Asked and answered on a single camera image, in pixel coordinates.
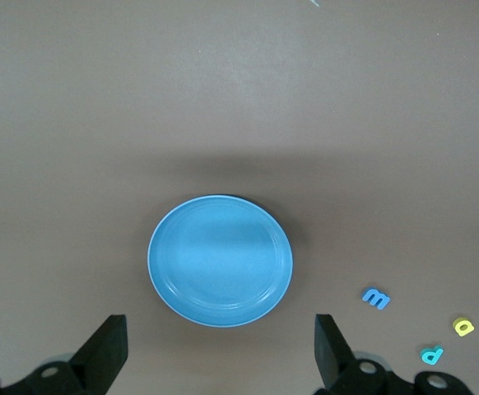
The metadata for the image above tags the blue foam letter m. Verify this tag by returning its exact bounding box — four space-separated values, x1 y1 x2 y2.
360 286 392 311

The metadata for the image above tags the yellow foam letter a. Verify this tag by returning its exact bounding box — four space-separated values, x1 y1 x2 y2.
452 317 476 338

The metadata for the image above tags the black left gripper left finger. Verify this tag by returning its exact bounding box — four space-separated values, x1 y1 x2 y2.
0 314 129 395

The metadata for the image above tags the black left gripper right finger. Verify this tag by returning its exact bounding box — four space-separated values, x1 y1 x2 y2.
313 314 475 395

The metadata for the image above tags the blue plate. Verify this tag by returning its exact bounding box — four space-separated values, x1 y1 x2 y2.
146 194 295 329

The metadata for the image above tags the teal foam letter p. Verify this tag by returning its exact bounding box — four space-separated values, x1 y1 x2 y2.
420 345 445 366

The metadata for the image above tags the brown table cover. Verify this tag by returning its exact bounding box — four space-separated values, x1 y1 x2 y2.
0 0 479 395

